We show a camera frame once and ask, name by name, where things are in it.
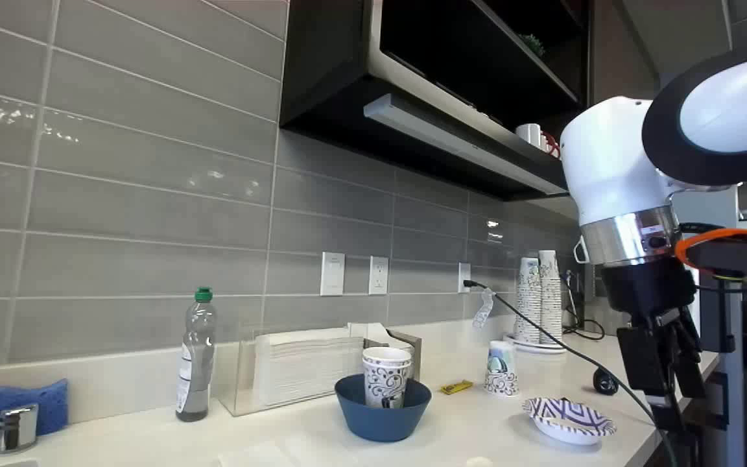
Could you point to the under-cabinet light strip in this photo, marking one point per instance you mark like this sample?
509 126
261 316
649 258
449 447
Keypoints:
443 131

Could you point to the blue patterned paper plate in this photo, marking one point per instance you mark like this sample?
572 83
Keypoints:
570 418

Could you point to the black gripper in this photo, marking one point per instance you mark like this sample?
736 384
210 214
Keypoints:
646 290

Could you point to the wrist camera with orange mount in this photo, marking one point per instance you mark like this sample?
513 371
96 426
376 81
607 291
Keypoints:
727 258

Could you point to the yellow packet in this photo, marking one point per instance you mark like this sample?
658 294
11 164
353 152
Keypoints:
457 387

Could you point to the black round knob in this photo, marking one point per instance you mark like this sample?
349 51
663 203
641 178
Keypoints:
606 382

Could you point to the blue bowl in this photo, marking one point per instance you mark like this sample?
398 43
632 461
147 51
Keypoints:
383 423

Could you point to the black wall cabinet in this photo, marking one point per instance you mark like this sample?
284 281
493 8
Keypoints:
331 54

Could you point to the upside-down patterned paper cup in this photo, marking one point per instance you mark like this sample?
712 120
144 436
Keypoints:
502 367

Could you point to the chrome metal fixture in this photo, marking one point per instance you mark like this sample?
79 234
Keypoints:
16 430

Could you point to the white mug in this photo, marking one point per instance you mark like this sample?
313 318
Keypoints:
531 137

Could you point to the clear dish soap bottle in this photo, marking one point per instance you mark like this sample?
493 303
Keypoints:
194 365

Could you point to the clear acrylic holder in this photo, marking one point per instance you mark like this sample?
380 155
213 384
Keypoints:
286 371

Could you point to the white wall outlet with plug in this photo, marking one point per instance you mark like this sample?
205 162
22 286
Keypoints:
465 277

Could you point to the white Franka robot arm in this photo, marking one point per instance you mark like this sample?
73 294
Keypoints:
615 164

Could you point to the tall stack of paper cups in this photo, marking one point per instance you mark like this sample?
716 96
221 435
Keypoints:
551 294
528 300

